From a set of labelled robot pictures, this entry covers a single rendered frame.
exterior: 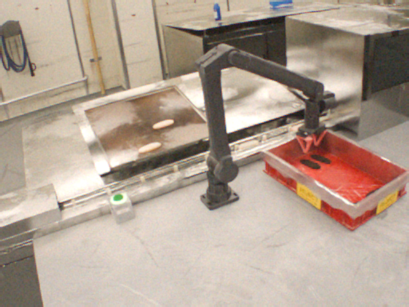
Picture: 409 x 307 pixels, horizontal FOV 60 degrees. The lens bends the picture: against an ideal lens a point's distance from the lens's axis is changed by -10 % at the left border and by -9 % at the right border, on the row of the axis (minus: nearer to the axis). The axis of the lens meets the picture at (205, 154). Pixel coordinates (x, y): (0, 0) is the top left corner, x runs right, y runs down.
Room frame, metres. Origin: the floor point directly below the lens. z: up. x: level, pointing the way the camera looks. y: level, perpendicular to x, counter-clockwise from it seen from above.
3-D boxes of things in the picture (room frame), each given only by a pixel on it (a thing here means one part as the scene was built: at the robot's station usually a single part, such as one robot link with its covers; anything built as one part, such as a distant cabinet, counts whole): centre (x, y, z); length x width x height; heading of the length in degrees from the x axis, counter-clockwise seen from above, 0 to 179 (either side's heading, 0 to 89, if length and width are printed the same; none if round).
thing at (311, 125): (1.27, -0.41, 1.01); 0.10 x 0.07 x 0.07; 128
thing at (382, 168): (1.13, -0.46, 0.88); 0.49 x 0.34 x 0.10; 27
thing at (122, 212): (1.09, 0.32, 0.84); 0.08 x 0.08 x 0.11; 23
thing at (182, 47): (4.02, -0.76, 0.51); 1.93 x 1.05 x 1.02; 113
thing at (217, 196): (1.12, -0.03, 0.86); 0.12 x 0.09 x 0.08; 113
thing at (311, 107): (1.28, -0.42, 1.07); 0.07 x 0.06 x 0.07; 112
